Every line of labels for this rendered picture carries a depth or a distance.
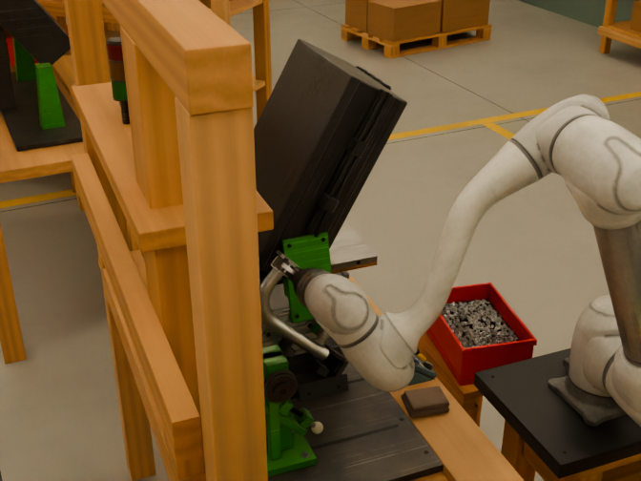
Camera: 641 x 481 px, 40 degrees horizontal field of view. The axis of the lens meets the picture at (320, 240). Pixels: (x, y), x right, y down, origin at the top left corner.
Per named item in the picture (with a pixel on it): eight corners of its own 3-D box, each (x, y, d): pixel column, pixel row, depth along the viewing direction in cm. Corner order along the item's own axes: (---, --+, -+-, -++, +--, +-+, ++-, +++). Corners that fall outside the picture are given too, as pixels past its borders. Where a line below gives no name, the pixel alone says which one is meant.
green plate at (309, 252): (324, 305, 227) (316, 226, 222) (336, 314, 219) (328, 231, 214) (281, 315, 223) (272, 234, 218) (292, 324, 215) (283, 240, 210)
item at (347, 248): (353, 240, 248) (353, 230, 246) (377, 265, 235) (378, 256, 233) (218, 264, 235) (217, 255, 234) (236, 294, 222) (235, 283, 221)
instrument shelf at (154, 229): (167, 90, 239) (165, 75, 238) (274, 230, 165) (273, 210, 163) (72, 100, 231) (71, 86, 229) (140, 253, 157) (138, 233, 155)
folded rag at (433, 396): (409, 418, 210) (410, 408, 208) (400, 398, 217) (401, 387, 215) (449, 413, 212) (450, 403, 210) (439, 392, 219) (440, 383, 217)
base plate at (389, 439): (280, 252, 288) (280, 246, 287) (443, 471, 197) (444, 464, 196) (153, 276, 274) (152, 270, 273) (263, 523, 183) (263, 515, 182)
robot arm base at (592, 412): (594, 359, 233) (597, 342, 230) (651, 408, 214) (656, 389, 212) (535, 375, 226) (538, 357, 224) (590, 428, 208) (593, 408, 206)
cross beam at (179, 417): (92, 180, 264) (88, 152, 260) (203, 456, 156) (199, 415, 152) (74, 182, 262) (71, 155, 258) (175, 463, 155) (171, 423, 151)
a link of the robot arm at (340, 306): (290, 293, 181) (326, 338, 185) (317, 313, 166) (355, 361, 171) (329, 259, 182) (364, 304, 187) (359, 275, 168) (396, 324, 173)
